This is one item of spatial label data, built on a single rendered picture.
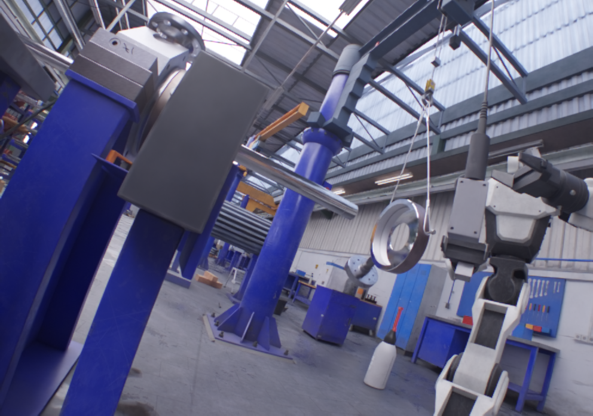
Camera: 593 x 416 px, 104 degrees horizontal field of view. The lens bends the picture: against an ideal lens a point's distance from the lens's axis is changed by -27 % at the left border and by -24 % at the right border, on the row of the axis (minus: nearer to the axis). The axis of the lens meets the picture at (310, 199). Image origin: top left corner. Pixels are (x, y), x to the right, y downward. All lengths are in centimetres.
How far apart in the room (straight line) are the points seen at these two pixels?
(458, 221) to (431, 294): 547
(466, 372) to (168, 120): 102
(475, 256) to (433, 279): 526
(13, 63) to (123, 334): 42
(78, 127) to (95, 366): 63
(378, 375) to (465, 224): 244
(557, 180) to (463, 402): 69
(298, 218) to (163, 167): 260
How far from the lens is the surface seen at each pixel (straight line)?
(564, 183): 79
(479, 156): 69
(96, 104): 87
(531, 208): 122
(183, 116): 25
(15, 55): 57
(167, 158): 24
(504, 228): 121
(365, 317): 709
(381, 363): 293
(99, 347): 34
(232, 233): 470
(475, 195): 65
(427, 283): 596
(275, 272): 275
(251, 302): 278
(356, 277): 162
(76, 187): 83
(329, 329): 430
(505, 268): 120
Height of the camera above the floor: 73
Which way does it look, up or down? 15 degrees up
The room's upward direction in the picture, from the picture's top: 21 degrees clockwise
